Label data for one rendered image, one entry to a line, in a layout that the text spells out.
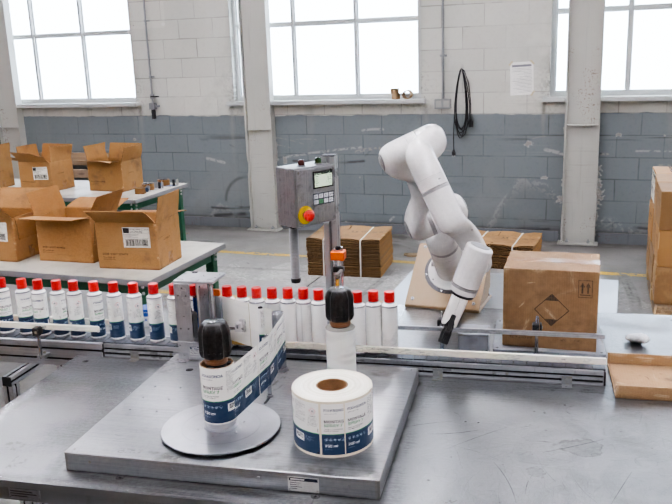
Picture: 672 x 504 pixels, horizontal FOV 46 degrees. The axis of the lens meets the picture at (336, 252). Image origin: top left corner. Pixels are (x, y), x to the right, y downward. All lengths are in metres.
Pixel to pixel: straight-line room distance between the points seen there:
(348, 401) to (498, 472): 0.40
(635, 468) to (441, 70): 6.10
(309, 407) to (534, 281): 1.03
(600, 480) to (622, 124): 5.88
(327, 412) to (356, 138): 6.33
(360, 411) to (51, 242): 2.88
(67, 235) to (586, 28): 4.94
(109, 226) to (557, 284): 2.39
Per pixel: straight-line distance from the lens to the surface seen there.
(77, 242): 4.44
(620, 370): 2.66
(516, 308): 2.71
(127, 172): 6.72
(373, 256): 6.57
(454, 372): 2.54
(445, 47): 7.83
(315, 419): 1.95
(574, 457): 2.13
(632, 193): 7.77
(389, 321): 2.54
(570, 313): 2.70
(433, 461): 2.07
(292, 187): 2.52
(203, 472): 2.01
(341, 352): 2.28
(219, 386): 2.06
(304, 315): 2.60
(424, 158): 2.44
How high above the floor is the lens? 1.83
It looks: 14 degrees down
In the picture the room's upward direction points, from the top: 2 degrees counter-clockwise
